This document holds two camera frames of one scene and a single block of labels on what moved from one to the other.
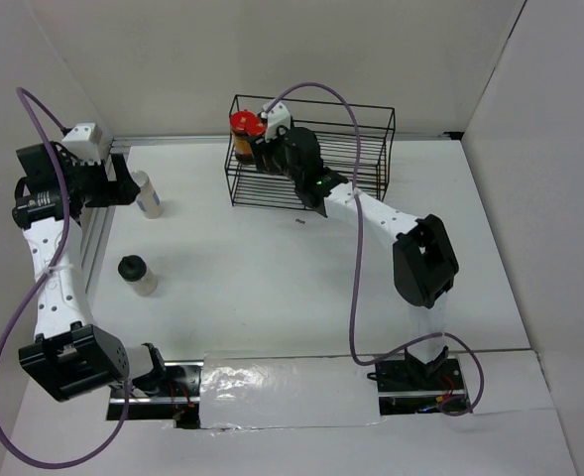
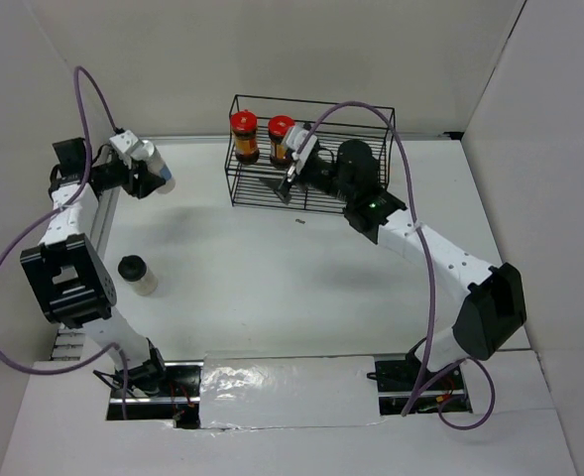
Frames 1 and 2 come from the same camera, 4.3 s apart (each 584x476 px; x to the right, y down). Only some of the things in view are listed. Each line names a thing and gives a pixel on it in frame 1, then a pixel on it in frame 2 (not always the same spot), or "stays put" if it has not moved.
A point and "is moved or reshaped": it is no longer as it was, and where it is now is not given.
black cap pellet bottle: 133,269 stays put
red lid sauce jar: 242,143 stays put
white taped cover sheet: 268,391 stays put
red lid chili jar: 256,128 is moved or reshaped
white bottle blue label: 147,197 -> 158,167
